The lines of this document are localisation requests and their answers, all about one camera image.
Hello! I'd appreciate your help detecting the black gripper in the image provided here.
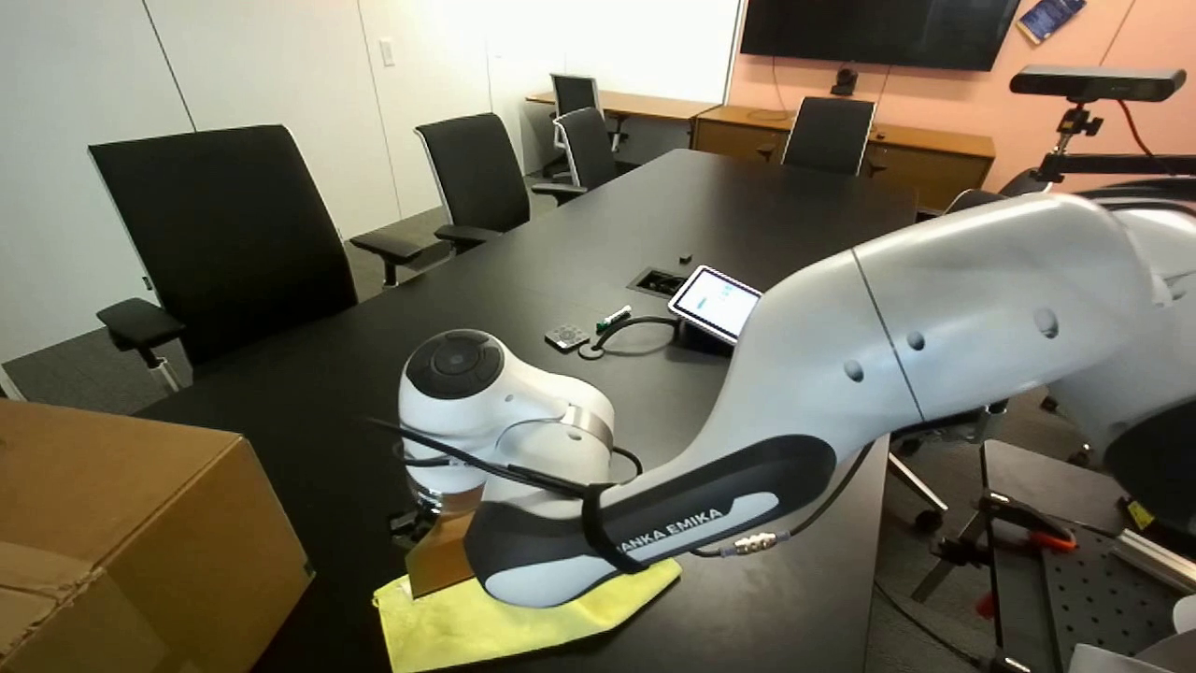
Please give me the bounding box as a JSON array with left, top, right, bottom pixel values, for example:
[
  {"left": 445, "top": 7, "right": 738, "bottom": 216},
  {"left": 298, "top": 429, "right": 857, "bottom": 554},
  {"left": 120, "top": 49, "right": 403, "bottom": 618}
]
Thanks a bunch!
[{"left": 403, "top": 485, "right": 485, "bottom": 598}]

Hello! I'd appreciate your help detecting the yellow microfibre cloth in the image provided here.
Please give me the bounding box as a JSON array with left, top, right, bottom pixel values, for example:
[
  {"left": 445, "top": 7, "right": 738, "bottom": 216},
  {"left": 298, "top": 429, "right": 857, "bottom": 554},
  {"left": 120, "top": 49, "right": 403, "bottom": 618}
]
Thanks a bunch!
[{"left": 369, "top": 554, "right": 688, "bottom": 673}]

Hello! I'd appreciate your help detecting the brown cardboard box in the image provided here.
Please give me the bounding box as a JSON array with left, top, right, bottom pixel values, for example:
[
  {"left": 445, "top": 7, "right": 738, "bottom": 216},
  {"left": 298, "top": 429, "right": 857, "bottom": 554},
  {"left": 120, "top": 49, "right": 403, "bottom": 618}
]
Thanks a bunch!
[{"left": 0, "top": 398, "right": 318, "bottom": 673}]

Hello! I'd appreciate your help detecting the tablet on stand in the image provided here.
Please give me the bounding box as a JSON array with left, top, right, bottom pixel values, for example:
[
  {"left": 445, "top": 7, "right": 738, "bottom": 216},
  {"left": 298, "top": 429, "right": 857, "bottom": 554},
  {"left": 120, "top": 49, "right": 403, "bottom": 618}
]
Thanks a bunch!
[{"left": 665, "top": 264, "right": 766, "bottom": 352}]

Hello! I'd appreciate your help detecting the large black office chair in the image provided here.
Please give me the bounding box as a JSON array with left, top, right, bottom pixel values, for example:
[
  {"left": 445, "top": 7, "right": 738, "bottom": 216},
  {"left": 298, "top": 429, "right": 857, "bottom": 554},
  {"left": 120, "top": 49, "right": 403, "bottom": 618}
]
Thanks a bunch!
[{"left": 84, "top": 120, "right": 362, "bottom": 392}]

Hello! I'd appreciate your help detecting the wooden side desk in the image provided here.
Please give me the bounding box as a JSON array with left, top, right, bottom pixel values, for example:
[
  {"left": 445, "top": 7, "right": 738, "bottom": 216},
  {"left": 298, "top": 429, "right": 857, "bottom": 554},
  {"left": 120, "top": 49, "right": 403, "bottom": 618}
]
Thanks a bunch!
[{"left": 523, "top": 88, "right": 720, "bottom": 165}]

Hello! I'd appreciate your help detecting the wooden credenza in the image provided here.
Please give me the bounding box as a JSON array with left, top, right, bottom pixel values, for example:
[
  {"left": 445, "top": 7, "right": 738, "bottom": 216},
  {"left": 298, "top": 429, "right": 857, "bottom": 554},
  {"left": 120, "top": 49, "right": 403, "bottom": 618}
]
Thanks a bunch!
[{"left": 688, "top": 102, "right": 1000, "bottom": 210}]

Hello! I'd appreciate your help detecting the black tripod with orange clamp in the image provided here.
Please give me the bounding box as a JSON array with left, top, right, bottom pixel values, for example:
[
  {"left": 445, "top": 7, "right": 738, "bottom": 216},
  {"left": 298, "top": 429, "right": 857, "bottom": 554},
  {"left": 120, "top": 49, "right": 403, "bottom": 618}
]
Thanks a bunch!
[{"left": 906, "top": 441, "right": 1082, "bottom": 673}]

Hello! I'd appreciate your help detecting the grey flat plate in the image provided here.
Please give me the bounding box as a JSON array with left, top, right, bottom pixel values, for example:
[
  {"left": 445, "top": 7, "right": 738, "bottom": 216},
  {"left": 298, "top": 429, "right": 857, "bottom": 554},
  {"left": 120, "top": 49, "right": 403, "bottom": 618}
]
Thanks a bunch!
[{"left": 1066, "top": 641, "right": 1173, "bottom": 673}]

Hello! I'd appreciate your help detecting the yellow green small box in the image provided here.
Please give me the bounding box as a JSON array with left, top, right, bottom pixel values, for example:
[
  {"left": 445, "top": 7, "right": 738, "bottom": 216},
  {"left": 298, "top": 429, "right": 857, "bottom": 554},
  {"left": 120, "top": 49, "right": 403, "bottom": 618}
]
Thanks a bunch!
[{"left": 1119, "top": 495, "right": 1164, "bottom": 538}]

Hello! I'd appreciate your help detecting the teal metal bar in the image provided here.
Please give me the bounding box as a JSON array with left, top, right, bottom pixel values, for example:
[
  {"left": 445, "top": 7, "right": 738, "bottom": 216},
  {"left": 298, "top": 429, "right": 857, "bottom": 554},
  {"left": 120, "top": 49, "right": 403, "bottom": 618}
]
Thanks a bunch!
[{"left": 1111, "top": 528, "right": 1196, "bottom": 595}]

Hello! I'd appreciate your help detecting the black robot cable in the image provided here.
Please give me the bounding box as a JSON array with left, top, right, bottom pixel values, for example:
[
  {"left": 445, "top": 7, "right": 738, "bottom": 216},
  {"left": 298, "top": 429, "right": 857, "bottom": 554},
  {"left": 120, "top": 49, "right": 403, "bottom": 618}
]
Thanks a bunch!
[{"left": 369, "top": 416, "right": 651, "bottom": 578}]

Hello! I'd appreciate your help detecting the looped black cable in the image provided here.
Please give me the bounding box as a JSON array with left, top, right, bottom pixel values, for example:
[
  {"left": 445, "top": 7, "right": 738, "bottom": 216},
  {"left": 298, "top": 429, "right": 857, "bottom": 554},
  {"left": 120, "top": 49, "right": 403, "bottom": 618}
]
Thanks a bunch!
[{"left": 575, "top": 312, "right": 682, "bottom": 367}]

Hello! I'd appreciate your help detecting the table cable port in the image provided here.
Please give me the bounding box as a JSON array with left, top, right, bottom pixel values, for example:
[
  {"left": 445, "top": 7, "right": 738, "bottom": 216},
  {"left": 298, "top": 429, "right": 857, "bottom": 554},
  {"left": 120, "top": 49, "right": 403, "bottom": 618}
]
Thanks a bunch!
[{"left": 636, "top": 264, "right": 688, "bottom": 298}]

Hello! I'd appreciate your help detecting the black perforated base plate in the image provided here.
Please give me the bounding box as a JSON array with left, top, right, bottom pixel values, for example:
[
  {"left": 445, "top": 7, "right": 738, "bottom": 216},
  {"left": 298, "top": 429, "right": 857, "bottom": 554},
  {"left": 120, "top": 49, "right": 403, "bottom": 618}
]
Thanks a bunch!
[{"left": 984, "top": 438, "right": 1196, "bottom": 673}]

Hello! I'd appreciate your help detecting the black wall television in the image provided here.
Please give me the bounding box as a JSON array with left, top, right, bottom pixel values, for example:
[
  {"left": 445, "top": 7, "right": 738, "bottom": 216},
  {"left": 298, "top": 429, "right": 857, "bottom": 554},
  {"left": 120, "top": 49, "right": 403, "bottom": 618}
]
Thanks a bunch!
[{"left": 738, "top": 0, "right": 1025, "bottom": 73}]

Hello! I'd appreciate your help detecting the black stereo camera bar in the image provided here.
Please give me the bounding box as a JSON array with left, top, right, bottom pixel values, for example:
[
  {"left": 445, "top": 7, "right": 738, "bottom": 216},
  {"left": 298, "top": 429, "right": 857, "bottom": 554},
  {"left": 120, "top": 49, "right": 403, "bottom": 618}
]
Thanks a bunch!
[{"left": 1004, "top": 62, "right": 1196, "bottom": 193}]

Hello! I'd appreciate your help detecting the blue wall picture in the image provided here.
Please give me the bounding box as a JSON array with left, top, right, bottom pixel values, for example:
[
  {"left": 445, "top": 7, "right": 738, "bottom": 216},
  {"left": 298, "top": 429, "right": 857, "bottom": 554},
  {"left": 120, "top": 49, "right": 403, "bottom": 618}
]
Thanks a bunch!
[{"left": 1011, "top": 0, "right": 1091, "bottom": 49}]

